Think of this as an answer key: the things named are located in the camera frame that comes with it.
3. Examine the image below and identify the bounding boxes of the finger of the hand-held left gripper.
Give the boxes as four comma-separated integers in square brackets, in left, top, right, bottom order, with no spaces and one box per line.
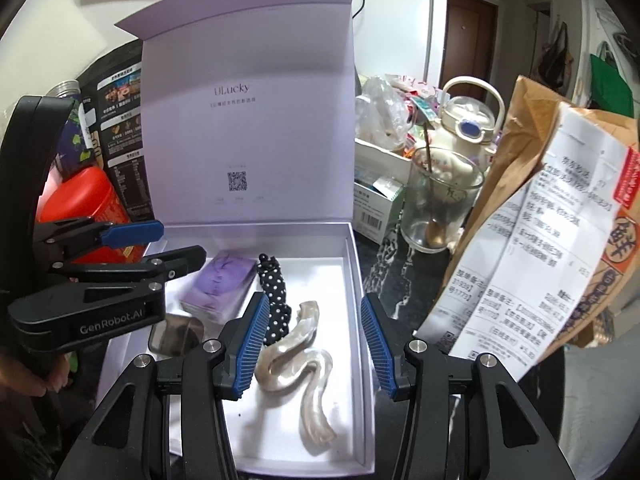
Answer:
[32,217,166,263]
[50,245,207,292]

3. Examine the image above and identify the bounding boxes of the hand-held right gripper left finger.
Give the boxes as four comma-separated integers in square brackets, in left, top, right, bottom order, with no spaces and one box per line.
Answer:
[55,291,272,480]

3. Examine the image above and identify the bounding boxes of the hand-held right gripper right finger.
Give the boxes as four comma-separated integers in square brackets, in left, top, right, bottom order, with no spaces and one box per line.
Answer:
[360,292,576,480]

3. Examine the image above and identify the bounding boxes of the purple card box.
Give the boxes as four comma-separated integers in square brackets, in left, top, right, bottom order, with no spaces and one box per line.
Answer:
[180,255,258,324]

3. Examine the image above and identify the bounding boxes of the pearl wavy hair clip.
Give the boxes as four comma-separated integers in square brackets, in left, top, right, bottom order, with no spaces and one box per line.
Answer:
[254,301,340,445]

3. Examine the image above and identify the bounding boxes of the black polka dot scrunchie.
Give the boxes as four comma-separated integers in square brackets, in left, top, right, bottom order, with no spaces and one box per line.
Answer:
[256,254,293,346]

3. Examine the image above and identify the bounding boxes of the smoky grey square hair claw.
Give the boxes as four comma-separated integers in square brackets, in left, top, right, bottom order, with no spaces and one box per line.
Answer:
[148,313,204,357]

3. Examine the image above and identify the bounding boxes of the lavender gift box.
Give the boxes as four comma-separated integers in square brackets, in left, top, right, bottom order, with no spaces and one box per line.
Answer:
[114,0,377,476]

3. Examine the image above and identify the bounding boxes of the person's left hand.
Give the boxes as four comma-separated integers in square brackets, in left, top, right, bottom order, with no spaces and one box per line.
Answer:
[0,352,72,398]

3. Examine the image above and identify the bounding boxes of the red canister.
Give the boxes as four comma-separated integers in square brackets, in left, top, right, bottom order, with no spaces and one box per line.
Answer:
[36,166,133,266]

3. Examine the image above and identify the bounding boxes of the clear jar purple label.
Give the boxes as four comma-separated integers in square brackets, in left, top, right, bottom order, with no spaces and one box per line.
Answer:
[50,79,94,176]

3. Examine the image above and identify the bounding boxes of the black snack bag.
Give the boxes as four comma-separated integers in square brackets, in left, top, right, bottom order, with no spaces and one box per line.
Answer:
[80,42,153,226]

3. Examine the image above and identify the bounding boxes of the metal spoon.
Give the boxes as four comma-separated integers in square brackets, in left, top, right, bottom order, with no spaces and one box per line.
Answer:
[420,122,449,251]

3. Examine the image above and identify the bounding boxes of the teal white medicine box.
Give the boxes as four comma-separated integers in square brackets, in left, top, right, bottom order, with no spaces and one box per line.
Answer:
[352,176,406,244]

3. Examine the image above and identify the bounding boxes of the clear glass cup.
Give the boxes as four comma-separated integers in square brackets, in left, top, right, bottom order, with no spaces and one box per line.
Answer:
[400,147,486,254]

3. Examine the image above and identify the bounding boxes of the white cardboard box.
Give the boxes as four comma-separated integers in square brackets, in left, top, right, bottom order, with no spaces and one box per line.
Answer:
[354,137,413,186]

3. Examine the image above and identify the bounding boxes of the brown paper bag with receipt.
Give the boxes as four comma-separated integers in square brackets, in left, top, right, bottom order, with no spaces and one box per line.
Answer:
[412,102,631,378]

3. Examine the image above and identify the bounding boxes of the crumpled plastic bag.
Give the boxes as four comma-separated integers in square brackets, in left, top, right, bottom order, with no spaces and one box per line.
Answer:
[356,76,416,153]

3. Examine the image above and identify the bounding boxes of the white water bottle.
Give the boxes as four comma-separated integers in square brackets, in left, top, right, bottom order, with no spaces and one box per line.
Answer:
[432,76,505,211]

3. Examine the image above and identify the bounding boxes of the white refrigerator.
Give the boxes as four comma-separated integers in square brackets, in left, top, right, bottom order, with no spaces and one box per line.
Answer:
[351,0,448,96]

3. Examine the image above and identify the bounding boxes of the brown door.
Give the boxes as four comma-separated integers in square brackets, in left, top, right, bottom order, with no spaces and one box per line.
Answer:
[445,0,499,83]

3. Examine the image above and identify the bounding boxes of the dark hanging bag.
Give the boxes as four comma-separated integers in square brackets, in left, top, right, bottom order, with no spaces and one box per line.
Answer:
[535,22,573,93]

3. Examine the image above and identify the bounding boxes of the green tote bag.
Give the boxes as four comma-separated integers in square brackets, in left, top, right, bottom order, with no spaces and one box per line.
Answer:
[590,52,635,118]

